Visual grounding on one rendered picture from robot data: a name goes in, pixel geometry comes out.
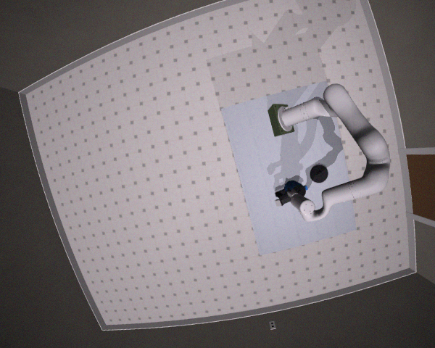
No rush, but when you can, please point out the black round disk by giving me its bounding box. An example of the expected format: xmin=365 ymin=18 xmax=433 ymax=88
xmin=310 ymin=165 xmax=328 ymax=183

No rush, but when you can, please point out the blue electric kettle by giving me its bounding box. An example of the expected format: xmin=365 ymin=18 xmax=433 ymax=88
xmin=275 ymin=181 xmax=308 ymax=199

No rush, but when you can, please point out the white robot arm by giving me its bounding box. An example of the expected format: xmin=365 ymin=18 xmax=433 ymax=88
xmin=275 ymin=83 xmax=390 ymax=222

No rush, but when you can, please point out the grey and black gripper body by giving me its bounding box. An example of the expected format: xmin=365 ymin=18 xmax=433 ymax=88
xmin=287 ymin=189 xmax=298 ymax=198

